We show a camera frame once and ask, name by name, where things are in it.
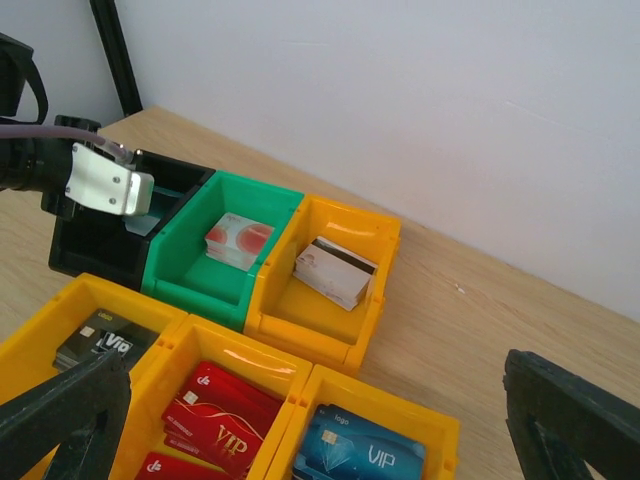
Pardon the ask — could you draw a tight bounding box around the black left rear frame post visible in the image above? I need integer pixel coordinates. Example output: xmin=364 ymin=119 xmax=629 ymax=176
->
xmin=89 ymin=0 xmax=143 ymax=117

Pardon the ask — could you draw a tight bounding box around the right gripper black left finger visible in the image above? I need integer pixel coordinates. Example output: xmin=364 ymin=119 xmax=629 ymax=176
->
xmin=1 ymin=351 xmax=131 ymax=479

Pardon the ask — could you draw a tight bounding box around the white striped card stack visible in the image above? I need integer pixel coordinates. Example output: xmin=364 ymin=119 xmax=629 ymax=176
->
xmin=293 ymin=236 xmax=378 ymax=311

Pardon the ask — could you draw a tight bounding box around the yellow rear bin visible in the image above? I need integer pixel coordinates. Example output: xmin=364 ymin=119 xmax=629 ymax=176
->
xmin=244 ymin=195 xmax=401 ymax=375

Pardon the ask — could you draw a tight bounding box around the yellow bin with red cards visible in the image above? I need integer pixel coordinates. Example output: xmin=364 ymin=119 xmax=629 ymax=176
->
xmin=110 ymin=314 xmax=312 ymax=479

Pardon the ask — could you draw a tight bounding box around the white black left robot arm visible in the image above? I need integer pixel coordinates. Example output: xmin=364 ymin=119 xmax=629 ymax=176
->
xmin=1 ymin=34 xmax=101 ymax=220

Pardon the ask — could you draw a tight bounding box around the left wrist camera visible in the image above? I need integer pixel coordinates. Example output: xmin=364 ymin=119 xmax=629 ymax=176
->
xmin=65 ymin=143 xmax=154 ymax=216

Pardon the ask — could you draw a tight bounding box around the yellow bin with blue cards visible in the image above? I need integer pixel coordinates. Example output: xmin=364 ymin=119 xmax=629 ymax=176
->
xmin=263 ymin=366 xmax=460 ymax=479

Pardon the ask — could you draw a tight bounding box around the yellow bin with dark cards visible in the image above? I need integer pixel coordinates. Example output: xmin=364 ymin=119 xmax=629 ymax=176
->
xmin=1 ymin=274 xmax=188 ymax=479

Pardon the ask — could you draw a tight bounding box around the black bin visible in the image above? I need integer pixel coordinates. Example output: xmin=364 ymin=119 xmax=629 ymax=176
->
xmin=48 ymin=150 xmax=215 ymax=291

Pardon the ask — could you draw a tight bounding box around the green bin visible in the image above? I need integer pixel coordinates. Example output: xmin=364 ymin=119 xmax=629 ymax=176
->
xmin=141 ymin=171 xmax=304 ymax=332

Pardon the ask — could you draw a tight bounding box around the teal card stack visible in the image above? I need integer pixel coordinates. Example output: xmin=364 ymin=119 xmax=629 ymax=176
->
xmin=124 ymin=187 xmax=182 ymax=237

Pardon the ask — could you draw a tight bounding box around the red white card stack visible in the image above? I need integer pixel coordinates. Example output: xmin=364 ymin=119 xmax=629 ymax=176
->
xmin=204 ymin=212 xmax=274 ymax=271

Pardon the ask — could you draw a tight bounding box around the red VIP card stack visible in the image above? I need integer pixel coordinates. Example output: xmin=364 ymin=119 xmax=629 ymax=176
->
xmin=162 ymin=361 xmax=283 ymax=479

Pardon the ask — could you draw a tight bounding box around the blue VIP card stack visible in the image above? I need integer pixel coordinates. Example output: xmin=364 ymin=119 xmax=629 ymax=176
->
xmin=291 ymin=404 xmax=427 ymax=480

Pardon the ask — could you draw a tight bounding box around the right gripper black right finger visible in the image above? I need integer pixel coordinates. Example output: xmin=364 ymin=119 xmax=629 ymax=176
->
xmin=503 ymin=349 xmax=639 ymax=479

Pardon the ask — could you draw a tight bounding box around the dark VIP card stack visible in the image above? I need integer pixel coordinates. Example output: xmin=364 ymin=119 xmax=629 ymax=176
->
xmin=53 ymin=308 xmax=158 ymax=372

